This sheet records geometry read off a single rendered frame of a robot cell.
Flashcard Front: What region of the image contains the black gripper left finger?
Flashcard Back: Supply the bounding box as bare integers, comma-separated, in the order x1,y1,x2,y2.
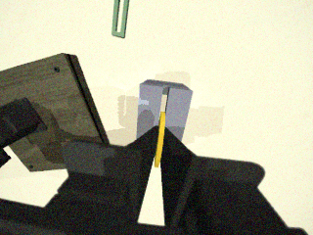
62,125,158,222

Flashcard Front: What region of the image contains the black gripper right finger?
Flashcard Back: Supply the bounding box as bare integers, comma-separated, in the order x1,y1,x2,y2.
160,127,266,226

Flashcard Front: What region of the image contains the gold coin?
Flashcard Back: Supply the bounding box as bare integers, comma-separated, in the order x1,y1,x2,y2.
154,112,165,168

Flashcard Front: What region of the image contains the green rectangular frame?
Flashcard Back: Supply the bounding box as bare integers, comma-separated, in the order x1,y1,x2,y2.
111,0,129,38

